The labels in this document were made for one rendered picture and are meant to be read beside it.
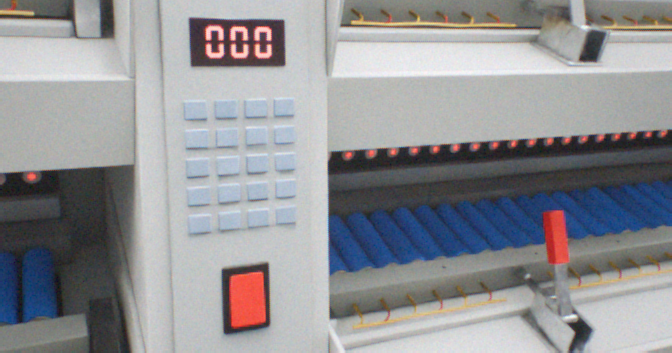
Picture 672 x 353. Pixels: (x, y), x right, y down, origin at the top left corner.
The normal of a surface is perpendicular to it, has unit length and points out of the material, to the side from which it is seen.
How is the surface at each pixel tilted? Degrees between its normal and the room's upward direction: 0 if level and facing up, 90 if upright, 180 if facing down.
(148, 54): 90
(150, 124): 90
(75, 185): 90
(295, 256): 90
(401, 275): 23
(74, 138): 113
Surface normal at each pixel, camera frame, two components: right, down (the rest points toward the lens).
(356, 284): 0.15, -0.86
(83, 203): 0.41, 0.13
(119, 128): 0.38, 0.50
